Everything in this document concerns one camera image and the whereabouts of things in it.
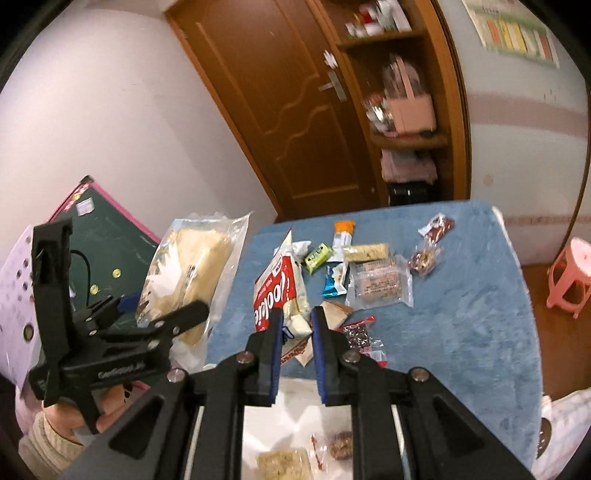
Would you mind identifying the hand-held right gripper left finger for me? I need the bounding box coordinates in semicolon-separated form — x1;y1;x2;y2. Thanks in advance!
60;307;284;480

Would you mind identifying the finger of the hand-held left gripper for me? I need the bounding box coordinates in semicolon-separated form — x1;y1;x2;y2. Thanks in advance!
90;300;211;344
76;293;139;330

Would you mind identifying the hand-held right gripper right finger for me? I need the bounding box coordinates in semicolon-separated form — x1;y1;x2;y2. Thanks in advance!
310;305;536;480

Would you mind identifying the clear bread bag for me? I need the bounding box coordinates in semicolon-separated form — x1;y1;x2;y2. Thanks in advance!
136;211;254;370

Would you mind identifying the white plastic container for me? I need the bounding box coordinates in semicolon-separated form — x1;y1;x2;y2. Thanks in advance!
240;378;356;480

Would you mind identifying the red and white snack bag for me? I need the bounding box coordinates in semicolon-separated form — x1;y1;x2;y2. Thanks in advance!
253;226;315;367

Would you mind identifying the blue foil snack bag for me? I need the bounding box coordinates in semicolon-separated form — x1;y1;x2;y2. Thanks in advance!
322;262;348;298

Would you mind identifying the green snack packet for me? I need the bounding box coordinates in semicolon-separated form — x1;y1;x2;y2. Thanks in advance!
302;244;333;274

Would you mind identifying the person's left forearm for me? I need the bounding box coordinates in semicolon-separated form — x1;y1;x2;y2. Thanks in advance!
18;411;79;476

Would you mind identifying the person's left hand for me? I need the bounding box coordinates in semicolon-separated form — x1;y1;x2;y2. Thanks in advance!
46;383;148;446

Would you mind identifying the white dotted board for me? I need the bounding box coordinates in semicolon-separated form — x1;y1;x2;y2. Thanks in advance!
0;226;47;384

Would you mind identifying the brown triangular packet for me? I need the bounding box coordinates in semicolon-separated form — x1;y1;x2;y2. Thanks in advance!
318;300;355;330

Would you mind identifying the red foil packet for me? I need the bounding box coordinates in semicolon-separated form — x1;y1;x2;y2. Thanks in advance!
339;316;389;367

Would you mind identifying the clear nut cluster packet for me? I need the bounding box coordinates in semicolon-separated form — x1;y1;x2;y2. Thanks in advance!
310;429;354;472
407;247;444;277

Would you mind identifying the clear brown biscuit packet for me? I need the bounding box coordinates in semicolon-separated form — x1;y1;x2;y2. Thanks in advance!
345;256;415;309

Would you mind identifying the beige rice cracker packet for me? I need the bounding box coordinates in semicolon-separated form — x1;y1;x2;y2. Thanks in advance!
256;447;311;480

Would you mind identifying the clear cereal bar packet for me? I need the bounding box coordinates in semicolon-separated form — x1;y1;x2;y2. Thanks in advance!
342;242;392;264

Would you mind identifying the orange capped white packet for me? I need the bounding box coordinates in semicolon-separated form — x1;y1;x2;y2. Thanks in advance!
333;220;357;259

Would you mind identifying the blue tablecloth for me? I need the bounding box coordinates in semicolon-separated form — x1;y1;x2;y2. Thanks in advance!
205;199;543;472

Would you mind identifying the small silver brown wrapper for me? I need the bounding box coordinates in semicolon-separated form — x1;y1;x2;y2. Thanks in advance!
418;213;455;244

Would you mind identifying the black case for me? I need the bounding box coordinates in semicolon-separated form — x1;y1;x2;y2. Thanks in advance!
388;181;439;207

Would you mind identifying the folded pink cloth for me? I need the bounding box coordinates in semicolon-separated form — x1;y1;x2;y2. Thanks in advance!
379;148;438;182

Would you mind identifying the wooden corner shelf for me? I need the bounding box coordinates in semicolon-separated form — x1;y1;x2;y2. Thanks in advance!
314;0;472;208

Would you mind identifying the wooden door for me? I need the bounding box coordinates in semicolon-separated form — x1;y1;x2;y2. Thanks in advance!
165;0;384;220

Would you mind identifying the pink basket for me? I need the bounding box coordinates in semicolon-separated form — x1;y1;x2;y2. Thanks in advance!
383;55;437;134

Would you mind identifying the pink plastic stool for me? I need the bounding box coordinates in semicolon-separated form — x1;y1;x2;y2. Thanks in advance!
546;237;591;319

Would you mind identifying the cluster of small bottles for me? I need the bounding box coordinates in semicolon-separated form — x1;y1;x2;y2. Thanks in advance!
344;0;411;38

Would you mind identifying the black cable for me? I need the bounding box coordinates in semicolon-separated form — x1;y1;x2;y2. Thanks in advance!
69;249;93;305

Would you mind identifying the green chalkboard with pink frame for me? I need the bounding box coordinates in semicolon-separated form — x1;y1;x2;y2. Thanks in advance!
46;175;162;324

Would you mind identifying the metal door handle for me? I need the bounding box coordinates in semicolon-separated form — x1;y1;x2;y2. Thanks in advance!
318;69;348;102

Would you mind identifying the wall poster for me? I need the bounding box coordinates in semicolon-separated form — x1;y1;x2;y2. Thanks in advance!
462;0;561;70

